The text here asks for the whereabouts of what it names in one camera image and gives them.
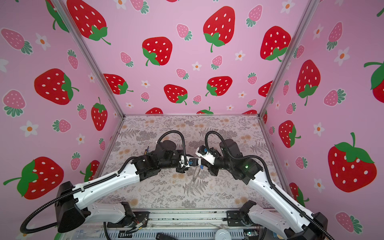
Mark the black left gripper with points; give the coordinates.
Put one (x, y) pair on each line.
(180, 152)

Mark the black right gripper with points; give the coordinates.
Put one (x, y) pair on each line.
(212, 170)

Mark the large silver keyring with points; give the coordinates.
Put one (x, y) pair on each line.
(196, 174)

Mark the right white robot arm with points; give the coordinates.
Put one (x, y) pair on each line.
(291, 220)

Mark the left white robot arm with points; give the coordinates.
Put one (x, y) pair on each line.
(74, 207)

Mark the white round disc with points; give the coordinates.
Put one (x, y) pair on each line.
(223, 234)

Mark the black device on base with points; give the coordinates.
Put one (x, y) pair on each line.
(162, 236)

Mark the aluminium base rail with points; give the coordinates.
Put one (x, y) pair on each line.
(190, 224)

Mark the silver frame post left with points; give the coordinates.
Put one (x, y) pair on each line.
(78, 38)

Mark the silver frame post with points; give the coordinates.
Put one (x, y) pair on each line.
(78, 38)
(300, 30)

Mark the silver frame post right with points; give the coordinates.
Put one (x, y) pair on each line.
(300, 30)

